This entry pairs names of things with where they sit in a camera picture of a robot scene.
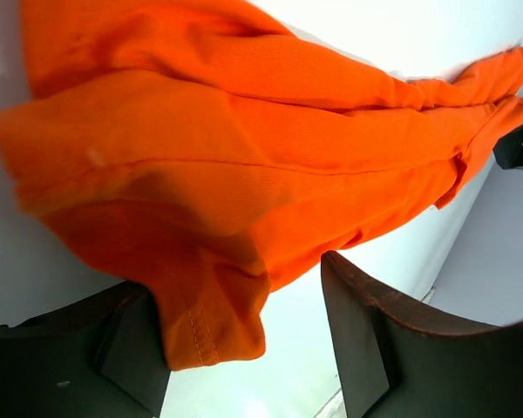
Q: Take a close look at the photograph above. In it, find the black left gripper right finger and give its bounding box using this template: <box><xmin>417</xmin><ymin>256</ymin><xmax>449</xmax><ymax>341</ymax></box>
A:
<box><xmin>321</xmin><ymin>252</ymin><xmax>523</xmax><ymax>417</ymax></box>

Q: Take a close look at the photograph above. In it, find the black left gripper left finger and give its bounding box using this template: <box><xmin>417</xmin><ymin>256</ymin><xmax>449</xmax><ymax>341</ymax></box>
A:
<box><xmin>0</xmin><ymin>281</ymin><xmax>171</xmax><ymax>417</ymax></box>

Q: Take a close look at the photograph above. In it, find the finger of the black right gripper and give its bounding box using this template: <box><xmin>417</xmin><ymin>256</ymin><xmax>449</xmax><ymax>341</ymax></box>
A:
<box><xmin>493</xmin><ymin>125</ymin><xmax>523</xmax><ymax>171</ymax></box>

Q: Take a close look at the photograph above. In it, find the orange t shirt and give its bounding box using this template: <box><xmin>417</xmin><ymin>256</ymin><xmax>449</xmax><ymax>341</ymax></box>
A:
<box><xmin>0</xmin><ymin>1</ymin><xmax>523</xmax><ymax>371</ymax></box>

